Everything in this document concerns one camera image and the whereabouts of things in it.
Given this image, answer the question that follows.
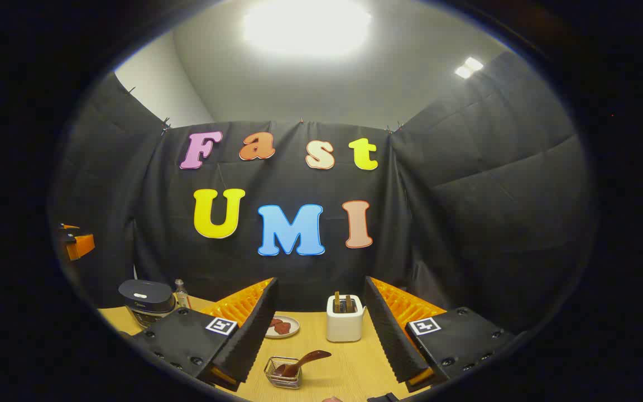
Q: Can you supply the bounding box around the round white plate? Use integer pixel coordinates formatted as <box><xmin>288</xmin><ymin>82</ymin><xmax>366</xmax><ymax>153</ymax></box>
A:
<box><xmin>265</xmin><ymin>315</ymin><xmax>301</xmax><ymax>339</ymax></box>

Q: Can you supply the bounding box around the small clear glass bottle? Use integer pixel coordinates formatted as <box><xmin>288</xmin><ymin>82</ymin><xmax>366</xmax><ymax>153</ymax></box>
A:
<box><xmin>174</xmin><ymin>279</ymin><xmax>192</xmax><ymax>309</ymax></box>

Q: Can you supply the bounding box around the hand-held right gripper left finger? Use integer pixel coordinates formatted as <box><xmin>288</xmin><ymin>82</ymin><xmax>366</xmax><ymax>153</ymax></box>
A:
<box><xmin>132</xmin><ymin>277</ymin><xmax>279</xmax><ymax>391</ymax></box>

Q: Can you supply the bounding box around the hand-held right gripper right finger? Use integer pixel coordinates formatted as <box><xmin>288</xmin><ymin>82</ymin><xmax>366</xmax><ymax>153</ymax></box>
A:
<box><xmin>364</xmin><ymin>276</ymin><xmax>515</xmax><ymax>393</ymax></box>

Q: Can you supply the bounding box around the wire basket chopstick holder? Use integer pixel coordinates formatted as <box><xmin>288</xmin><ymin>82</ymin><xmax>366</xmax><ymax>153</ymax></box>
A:
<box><xmin>264</xmin><ymin>356</ymin><xmax>303</xmax><ymax>390</ymax></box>

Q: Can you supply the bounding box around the brown wooden spoon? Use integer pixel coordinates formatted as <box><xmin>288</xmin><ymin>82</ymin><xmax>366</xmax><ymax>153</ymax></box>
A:
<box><xmin>274</xmin><ymin>350</ymin><xmax>332</xmax><ymax>378</ymax></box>

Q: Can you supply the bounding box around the small ceiling light panel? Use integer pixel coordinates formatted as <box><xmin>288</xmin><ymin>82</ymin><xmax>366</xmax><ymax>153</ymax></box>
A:
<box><xmin>454</xmin><ymin>56</ymin><xmax>484</xmax><ymax>79</ymax></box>

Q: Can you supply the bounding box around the dark grey rice cooker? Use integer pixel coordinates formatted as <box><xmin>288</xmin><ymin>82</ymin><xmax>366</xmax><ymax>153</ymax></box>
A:
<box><xmin>118</xmin><ymin>279</ymin><xmax>177</xmax><ymax>329</ymax></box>

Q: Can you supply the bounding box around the black backdrop cloth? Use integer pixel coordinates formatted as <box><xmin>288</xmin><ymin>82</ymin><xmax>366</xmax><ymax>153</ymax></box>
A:
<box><xmin>48</xmin><ymin>50</ymin><xmax>598</xmax><ymax>336</ymax></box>

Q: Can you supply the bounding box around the white toaster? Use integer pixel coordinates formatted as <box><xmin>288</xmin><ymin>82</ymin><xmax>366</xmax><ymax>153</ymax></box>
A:
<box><xmin>326</xmin><ymin>294</ymin><xmax>367</xmax><ymax>343</ymax></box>

